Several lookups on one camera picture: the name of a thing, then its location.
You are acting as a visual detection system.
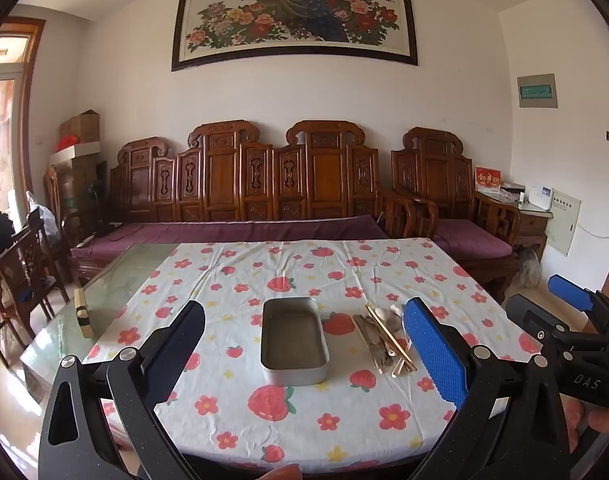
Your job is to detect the beige plastic fork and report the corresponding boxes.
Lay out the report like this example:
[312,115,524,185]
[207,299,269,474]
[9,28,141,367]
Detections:
[382,345,403,377]

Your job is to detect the clear plastic bag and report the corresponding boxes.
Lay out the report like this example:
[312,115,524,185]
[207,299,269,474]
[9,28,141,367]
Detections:
[25,191,60,242]

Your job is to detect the framed peacock painting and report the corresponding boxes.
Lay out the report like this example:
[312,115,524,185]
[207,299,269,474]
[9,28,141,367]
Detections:
[171,0,419,72]

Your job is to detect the rectangular metal tin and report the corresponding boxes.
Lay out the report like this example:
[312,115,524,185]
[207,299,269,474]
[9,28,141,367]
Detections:
[260,297,331,386]

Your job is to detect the long purple sofa cushion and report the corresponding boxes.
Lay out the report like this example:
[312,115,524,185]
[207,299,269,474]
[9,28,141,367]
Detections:
[70,215,391,262]

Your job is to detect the white floor bag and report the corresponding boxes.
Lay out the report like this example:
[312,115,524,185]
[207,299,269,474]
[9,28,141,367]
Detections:
[515,249,543,289]

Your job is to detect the carved wooden sofa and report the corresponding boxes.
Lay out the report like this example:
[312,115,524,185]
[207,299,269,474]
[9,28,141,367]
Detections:
[67,120,438,286]

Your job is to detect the carved wooden armchair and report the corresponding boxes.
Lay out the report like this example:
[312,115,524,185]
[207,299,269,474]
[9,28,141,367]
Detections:
[391,127,521,302]

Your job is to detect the purple armchair cushion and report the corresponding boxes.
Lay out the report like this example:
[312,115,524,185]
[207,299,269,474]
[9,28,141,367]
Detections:
[433,219,514,260]

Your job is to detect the grey wall panel box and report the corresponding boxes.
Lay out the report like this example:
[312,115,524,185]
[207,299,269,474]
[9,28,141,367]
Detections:
[516,73,558,109]

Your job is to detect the wooden side table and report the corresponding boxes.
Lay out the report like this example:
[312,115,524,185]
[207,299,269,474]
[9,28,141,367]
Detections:
[515,200,554,264]

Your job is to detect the strawberry flower print tablecloth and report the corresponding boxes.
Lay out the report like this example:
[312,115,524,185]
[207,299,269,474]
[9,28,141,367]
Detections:
[82,237,543,467]

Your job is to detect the red desk calendar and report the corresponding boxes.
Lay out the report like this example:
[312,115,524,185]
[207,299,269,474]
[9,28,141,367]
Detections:
[475,166,503,196]

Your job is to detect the person's left hand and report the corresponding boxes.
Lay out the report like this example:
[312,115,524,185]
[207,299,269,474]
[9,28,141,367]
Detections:
[262,464,301,480]

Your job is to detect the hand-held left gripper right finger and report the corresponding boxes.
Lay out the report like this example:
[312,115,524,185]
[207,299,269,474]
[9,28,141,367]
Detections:
[403,297,571,480]

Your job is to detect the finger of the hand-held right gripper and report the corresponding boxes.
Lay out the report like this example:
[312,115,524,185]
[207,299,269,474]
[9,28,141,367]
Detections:
[505,293,571,357]
[547,274,609,322]

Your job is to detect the brown cardboard box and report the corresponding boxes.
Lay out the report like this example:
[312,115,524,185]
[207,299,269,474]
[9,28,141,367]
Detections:
[59,110,101,144]

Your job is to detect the white flat box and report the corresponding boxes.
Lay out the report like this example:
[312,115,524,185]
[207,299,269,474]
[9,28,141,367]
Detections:
[48,141,103,167]

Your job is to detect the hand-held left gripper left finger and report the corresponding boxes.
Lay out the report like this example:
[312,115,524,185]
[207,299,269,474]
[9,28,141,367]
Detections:
[37,301,206,480]

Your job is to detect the dark wooden chair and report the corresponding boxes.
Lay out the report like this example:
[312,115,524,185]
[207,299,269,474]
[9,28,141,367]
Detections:
[0,210,70,361]

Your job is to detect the white wall cabinet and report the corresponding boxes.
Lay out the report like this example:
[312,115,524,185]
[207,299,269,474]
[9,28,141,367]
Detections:
[545,189,581,256]

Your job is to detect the wooden door frame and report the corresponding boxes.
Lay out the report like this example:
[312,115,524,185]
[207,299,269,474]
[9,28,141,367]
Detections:
[0,17,46,196]

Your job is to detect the stacked cardboard boxes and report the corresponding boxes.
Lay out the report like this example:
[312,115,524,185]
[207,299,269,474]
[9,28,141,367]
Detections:
[59,156,108,211]

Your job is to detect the tan and black block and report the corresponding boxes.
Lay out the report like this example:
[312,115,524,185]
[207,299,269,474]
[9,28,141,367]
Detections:
[74,287,96,339]

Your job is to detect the white tabletop device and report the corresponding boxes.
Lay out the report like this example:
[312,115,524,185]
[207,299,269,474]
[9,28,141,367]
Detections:
[527,186,555,211]

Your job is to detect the metal spoon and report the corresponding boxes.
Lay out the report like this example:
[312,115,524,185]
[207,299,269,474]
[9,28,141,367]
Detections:
[353,314,380,357]
[367,325,393,370]

